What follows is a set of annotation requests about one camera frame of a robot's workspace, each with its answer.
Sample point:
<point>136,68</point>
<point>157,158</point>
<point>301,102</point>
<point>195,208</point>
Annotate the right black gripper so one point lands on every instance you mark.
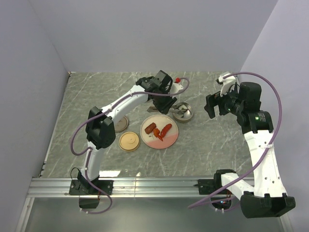
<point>211,100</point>

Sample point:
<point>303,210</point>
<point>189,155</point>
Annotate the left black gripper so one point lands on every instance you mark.
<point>164,108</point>

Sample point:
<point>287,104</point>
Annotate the metal tongs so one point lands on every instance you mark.
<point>173,109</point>

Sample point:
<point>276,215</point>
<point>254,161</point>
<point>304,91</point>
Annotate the red sausage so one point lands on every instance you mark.
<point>165,130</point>

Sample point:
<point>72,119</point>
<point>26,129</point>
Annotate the orange carrot piece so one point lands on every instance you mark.
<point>156,133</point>

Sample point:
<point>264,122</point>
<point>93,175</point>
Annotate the brown meat slice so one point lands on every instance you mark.
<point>150,128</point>

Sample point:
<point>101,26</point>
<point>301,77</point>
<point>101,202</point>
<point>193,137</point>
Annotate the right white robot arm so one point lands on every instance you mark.
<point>267,197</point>

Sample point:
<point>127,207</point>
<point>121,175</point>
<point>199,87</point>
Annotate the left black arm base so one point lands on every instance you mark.
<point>90,195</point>

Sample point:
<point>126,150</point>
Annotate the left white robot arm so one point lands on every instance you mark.
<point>161,89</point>

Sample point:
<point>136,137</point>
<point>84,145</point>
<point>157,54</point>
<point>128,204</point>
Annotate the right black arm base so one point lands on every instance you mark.
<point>207,186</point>

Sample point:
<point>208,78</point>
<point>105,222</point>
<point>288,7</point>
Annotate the right round metal tin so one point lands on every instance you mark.
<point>187,116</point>

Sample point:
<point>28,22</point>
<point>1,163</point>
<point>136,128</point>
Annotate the pink white round plate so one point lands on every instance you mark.
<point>161,121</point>

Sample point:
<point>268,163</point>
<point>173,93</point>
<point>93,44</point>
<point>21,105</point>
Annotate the dark brown round lid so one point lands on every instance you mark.
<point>121,125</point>

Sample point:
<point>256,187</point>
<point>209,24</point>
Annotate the tan round lid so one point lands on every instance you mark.
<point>129,141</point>

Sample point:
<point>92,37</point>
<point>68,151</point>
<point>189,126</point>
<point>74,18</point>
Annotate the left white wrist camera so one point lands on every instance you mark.
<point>176,86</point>

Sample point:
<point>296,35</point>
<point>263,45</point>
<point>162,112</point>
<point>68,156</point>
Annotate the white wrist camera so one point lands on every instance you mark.
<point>176,86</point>
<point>226,80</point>

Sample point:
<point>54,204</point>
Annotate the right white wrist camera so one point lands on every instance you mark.
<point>226,80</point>

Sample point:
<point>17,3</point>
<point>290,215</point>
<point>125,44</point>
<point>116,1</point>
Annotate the aluminium rail frame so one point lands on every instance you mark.
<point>137,204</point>

